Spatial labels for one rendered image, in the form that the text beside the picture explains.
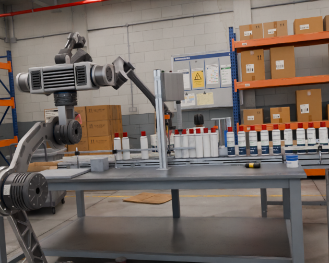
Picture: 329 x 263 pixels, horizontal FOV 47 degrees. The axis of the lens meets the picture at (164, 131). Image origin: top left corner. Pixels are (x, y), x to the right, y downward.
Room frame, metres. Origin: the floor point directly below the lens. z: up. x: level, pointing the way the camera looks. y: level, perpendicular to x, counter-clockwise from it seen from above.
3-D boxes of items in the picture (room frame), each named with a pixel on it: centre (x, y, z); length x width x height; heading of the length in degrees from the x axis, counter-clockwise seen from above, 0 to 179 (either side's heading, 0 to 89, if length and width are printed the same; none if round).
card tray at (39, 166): (2.94, 0.99, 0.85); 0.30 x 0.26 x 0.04; 75
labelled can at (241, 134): (2.53, -0.52, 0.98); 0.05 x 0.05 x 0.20
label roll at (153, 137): (3.18, 0.02, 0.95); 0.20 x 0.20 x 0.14
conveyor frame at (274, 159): (2.68, 0.03, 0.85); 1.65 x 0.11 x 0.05; 75
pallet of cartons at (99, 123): (6.50, 1.36, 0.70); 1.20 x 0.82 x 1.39; 80
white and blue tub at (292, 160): (2.26, -0.76, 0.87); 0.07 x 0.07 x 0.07
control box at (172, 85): (2.57, -0.06, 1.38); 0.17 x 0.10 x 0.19; 130
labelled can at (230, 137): (2.55, -0.45, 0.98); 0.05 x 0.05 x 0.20
